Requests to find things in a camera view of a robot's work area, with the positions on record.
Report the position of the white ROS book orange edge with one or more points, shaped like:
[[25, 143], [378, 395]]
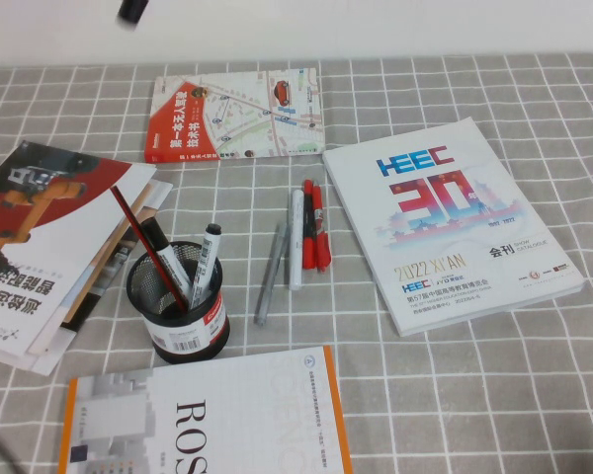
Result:
[[227, 419]]

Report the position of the white pen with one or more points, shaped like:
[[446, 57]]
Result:
[[296, 237]]

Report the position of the red gel pen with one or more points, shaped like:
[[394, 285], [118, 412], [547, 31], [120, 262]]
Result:
[[320, 232]]

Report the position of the grey checked tablecloth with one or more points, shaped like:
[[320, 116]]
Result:
[[474, 395]]

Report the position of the grey translucent pen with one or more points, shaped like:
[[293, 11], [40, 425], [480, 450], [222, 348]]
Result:
[[272, 276]]

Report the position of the white marker black cap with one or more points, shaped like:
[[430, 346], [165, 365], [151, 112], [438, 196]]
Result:
[[170, 261], [131, 10], [205, 266]]

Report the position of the white paper stack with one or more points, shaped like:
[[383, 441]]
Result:
[[44, 355]]

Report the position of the booklet with brown photo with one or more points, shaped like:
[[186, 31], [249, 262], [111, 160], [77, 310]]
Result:
[[106, 266]]

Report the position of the red white robot brochure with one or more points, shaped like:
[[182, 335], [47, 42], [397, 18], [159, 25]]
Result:
[[39, 237]]

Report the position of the red black pencil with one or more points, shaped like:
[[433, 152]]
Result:
[[143, 237]]

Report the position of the black mesh pen holder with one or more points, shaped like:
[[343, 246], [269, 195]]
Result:
[[188, 336]]

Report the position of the black and red pen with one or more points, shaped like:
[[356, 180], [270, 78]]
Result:
[[309, 247]]

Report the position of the orange map cover book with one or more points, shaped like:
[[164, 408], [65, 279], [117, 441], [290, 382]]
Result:
[[237, 113]]

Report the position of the white HEEC show catalogue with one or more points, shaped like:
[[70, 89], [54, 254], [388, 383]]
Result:
[[449, 222]]

